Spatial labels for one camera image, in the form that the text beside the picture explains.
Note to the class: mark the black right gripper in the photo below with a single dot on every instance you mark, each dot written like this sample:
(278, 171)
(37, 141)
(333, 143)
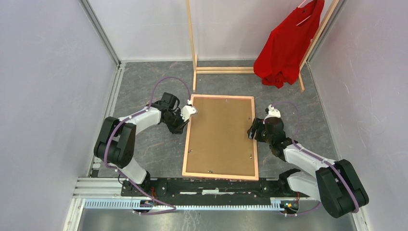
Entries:
(257, 124)

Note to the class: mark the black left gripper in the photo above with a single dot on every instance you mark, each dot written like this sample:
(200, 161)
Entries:
(178, 130)

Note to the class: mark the pink wooden picture frame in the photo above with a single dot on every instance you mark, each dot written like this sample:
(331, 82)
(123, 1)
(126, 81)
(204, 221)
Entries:
(186, 153)

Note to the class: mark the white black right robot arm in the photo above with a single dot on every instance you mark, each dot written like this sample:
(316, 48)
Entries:
(335, 184)

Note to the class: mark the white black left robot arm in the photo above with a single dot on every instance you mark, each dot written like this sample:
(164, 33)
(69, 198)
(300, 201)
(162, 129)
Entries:
(116, 141)

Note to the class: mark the red t-shirt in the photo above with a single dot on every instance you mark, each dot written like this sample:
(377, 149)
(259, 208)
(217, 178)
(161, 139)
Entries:
(280, 59)

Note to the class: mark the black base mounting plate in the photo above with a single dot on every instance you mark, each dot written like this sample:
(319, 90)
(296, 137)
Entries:
(198, 191)

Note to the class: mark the pink clothes hanger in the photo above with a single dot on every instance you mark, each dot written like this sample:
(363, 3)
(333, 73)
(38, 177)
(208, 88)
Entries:
(306, 11)

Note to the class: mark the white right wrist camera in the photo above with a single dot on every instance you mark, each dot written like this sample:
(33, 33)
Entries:
(272, 112)

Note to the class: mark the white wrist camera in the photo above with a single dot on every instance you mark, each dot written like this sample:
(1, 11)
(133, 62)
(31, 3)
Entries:
(272, 112)
(187, 111)

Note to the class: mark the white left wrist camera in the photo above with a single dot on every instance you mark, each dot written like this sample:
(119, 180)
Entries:
(187, 111)

